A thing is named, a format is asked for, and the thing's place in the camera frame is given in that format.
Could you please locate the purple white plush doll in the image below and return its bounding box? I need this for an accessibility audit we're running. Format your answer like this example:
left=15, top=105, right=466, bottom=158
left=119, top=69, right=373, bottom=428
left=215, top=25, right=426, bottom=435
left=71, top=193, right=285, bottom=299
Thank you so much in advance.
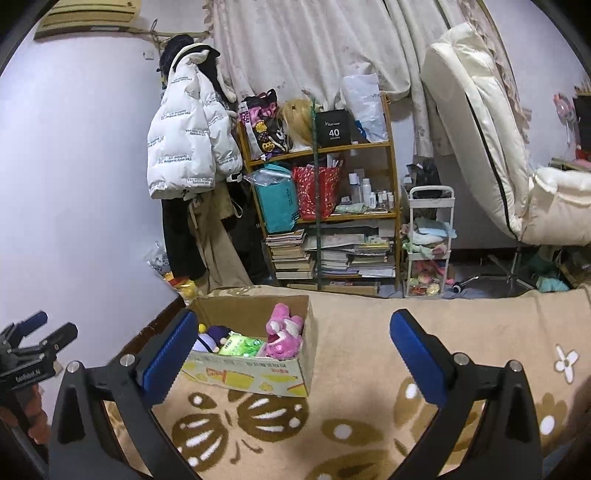
left=192, top=324, right=232, bottom=353

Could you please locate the green tissue pack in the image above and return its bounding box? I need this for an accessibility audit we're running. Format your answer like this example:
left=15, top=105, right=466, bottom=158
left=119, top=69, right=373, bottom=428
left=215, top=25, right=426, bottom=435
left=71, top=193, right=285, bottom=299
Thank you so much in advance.
left=218, top=333, right=264, bottom=358

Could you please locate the pink bear plush toy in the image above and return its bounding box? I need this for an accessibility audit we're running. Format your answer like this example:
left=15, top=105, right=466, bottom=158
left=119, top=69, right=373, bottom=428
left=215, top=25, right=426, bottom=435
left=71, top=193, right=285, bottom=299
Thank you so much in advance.
left=264, top=303, right=304, bottom=360

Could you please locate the person's left hand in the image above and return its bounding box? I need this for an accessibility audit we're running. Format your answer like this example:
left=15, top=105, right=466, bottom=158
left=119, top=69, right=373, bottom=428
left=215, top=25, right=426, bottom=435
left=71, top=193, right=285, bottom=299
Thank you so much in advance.
left=0, top=385, right=50, bottom=445

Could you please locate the plastic bag of snacks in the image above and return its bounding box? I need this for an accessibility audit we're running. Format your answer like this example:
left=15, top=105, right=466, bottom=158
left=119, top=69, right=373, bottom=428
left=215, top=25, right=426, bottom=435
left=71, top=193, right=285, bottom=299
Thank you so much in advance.
left=146, top=244, right=199, bottom=301

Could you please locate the black hanging garment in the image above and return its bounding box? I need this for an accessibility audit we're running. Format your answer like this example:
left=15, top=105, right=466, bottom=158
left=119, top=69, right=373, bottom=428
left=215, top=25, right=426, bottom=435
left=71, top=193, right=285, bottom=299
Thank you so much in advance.
left=161, top=199, right=206, bottom=280

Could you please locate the beige hanging coat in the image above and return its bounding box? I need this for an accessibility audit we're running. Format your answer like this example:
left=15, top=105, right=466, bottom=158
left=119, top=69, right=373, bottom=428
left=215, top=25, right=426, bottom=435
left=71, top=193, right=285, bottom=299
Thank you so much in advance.
left=188, top=189, right=252, bottom=294

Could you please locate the open cardboard box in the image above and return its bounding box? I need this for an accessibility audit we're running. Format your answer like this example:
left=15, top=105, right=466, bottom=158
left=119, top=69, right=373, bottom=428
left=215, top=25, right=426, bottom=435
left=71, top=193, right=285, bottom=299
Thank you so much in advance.
left=182, top=295, right=318, bottom=398

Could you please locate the cream recliner chair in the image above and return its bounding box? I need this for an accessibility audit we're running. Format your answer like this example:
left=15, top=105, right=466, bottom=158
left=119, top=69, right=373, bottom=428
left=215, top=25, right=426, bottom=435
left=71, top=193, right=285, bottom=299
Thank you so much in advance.
left=421, top=23, right=590, bottom=246

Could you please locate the white puffer jacket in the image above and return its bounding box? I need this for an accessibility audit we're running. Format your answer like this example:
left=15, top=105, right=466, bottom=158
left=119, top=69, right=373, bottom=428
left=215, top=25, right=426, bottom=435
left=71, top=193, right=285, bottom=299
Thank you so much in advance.
left=147, top=43, right=243, bottom=200

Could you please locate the stack of books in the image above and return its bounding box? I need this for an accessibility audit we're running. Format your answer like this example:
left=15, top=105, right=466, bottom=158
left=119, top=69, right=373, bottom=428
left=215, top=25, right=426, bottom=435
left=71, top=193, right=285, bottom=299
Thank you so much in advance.
left=264, top=229, right=315, bottom=281

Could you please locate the teal gift bag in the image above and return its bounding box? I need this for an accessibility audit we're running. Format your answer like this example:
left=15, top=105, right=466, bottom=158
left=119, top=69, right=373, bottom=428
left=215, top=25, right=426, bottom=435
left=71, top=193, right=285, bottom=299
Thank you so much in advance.
left=245, top=164, right=300, bottom=234

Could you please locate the wooden bookshelf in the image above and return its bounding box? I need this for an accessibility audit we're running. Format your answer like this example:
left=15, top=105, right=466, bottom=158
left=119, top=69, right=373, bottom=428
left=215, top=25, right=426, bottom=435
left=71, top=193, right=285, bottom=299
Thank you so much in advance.
left=235, top=94, right=403, bottom=296

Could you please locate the green vertical pole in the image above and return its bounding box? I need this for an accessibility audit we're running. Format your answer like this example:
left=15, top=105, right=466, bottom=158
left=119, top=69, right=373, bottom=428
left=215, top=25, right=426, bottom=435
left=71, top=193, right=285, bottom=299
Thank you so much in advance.
left=311, top=97, right=322, bottom=293

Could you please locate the colourful printed bag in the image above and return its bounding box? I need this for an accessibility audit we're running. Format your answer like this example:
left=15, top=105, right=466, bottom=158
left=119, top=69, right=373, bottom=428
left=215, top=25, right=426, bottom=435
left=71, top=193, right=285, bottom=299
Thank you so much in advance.
left=238, top=89, right=290, bottom=161

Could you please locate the red gift bag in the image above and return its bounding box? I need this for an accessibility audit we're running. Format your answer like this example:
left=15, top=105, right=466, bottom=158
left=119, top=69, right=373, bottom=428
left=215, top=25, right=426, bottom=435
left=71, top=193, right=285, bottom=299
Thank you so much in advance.
left=293, top=165, right=342, bottom=221

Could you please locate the blonde wig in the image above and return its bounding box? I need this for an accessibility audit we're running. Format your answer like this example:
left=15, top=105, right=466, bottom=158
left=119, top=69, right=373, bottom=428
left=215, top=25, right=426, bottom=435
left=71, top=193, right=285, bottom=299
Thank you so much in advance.
left=279, top=99, right=322, bottom=151

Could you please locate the black box with 40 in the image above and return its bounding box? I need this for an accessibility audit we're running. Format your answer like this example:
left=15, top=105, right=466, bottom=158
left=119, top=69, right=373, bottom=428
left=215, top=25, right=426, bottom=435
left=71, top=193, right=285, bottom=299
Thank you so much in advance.
left=315, top=109, right=351, bottom=148

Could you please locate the translucent plastic bag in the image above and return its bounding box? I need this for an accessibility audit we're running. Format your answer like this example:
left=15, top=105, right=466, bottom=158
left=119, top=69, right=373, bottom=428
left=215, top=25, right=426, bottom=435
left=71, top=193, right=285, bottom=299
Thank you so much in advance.
left=341, top=73, right=389, bottom=143

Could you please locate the white curtain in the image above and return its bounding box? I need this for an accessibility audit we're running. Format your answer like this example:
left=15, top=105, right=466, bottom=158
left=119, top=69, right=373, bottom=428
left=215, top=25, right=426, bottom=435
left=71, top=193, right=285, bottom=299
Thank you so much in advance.
left=204, top=1, right=531, bottom=157

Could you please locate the wall air conditioner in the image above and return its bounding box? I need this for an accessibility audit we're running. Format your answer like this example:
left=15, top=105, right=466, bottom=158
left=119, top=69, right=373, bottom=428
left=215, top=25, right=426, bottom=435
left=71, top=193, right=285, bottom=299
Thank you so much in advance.
left=35, top=0, right=141, bottom=39

